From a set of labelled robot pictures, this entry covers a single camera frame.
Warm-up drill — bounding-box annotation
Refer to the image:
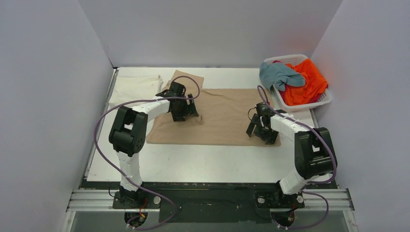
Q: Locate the tan t shirt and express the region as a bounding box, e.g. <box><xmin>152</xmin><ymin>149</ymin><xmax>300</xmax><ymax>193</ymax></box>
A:
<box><xmin>146</xmin><ymin>70</ymin><xmax>268</xmax><ymax>147</ymax></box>

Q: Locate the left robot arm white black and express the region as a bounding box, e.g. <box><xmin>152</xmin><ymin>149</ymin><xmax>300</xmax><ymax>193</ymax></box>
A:
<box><xmin>108</xmin><ymin>81</ymin><xmax>199</xmax><ymax>208</ymax></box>

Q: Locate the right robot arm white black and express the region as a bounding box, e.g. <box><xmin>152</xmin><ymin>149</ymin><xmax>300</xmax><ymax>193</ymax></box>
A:
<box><xmin>246</xmin><ymin>102</ymin><xmax>337</xmax><ymax>209</ymax></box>

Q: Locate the blue grey t shirt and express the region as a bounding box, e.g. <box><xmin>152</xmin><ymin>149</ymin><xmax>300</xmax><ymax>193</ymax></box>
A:
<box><xmin>259</xmin><ymin>62</ymin><xmax>306</xmax><ymax>91</ymax></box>

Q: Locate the folded cream t shirt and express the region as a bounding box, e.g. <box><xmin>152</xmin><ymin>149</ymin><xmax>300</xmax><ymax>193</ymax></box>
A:
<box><xmin>108</xmin><ymin>75</ymin><xmax>163</xmax><ymax>109</ymax></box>

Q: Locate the orange t shirt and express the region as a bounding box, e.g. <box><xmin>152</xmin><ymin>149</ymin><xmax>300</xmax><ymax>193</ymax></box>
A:
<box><xmin>279</xmin><ymin>58</ymin><xmax>329</xmax><ymax>107</ymax></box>

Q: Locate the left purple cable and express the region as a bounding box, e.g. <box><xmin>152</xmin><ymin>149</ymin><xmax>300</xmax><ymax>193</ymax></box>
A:
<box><xmin>93</xmin><ymin>75</ymin><xmax>202</xmax><ymax>231</ymax></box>

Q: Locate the aluminium rail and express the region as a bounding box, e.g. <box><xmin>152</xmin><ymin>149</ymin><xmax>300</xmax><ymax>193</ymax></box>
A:
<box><xmin>67</xmin><ymin>188</ymin><xmax>355</xmax><ymax>212</ymax></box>

